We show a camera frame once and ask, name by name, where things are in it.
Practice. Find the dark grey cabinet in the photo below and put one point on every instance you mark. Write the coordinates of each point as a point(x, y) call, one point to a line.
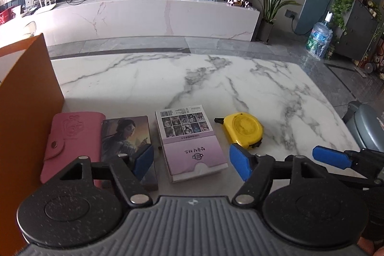
point(358, 34)

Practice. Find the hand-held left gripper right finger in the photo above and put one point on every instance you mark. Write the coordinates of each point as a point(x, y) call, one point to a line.
point(241, 163)

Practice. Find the blue water bottle with pump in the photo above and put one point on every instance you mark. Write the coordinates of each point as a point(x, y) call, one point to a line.
point(319, 40)

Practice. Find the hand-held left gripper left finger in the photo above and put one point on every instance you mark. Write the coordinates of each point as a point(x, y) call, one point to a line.
point(143, 160)

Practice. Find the yellow tape measure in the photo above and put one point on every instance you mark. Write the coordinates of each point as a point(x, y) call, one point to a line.
point(244, 128)

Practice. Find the pink snap card wallet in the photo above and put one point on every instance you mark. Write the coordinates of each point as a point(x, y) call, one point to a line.
point(69, 136)

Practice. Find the white purple card box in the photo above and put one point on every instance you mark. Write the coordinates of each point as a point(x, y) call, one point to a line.
point(189, 151)

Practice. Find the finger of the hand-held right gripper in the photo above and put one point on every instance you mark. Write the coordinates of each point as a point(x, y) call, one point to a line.
point(330, 157)

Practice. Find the red box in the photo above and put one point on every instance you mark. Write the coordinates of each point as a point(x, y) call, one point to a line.
point(5, 17)

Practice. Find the black white cow figurine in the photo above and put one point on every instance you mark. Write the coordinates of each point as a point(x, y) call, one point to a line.
point(238, 0)

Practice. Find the grey chair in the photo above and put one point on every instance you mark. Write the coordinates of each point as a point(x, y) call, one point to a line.
point(366, 124)

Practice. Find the white marble media cabinet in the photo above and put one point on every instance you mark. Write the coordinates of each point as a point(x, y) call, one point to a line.
point(135, 16)

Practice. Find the orange paper bag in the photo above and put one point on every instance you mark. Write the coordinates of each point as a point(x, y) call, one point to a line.
point(30, 124)

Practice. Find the potted long-leaf plant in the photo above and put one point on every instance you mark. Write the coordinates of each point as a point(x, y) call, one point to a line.
point(270, 4)

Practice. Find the wall outlet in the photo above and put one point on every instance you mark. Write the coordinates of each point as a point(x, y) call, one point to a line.
point(291, 14)

